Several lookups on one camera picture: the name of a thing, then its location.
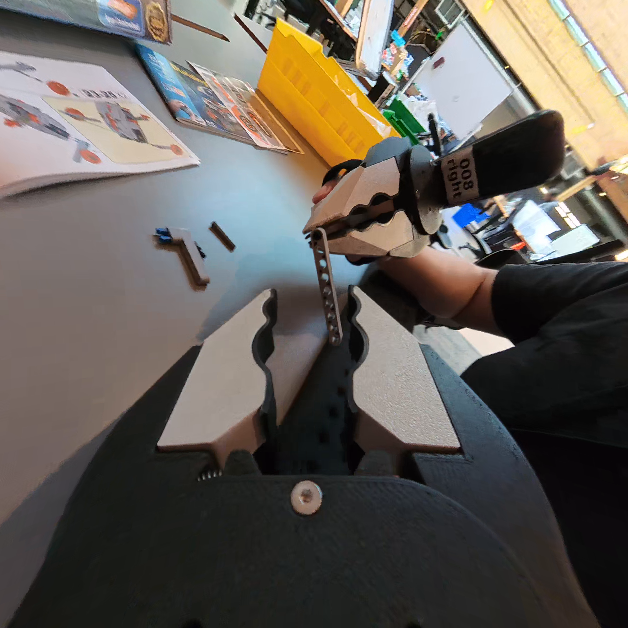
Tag blue toy set box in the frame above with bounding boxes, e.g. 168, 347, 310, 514
0, 0, 172, 45

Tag white board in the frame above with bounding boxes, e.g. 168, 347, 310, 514
410, 20, 516, 140

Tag open instruction booklet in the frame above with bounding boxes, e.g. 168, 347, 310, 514
0, 50, 201, 197

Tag long grey holed beam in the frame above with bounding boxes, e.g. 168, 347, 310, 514
310, 227, 344, 345

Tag person's right forearm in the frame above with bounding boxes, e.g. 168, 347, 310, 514
378, 245, 501, 337

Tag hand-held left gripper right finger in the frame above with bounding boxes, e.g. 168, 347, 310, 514
346, 285, 462, 476

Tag grey desk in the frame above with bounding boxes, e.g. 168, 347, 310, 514
0, 0, 374, 526

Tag blue printed leaflet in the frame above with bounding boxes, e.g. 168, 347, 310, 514
135, 43, 256, 143

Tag orange printed sticker sheet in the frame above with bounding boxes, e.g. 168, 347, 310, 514
189, 61, 305, 155

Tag thin dark axle rod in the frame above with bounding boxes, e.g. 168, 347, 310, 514
209, 222, 236, 252

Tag yellow plastic bin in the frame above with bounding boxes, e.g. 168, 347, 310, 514
257, 17, 400, 167

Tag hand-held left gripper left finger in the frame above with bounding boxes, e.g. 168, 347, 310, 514
157, 288, 279, 469

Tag grey L-beam with blue pins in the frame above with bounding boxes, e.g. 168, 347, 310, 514
153, 227, 211, 288

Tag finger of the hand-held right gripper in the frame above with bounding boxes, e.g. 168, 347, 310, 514
302, 156, 400, 235
325, 210, 428, 258

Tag person's black clothing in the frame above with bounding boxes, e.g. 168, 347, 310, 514
461, 260, 628, 628

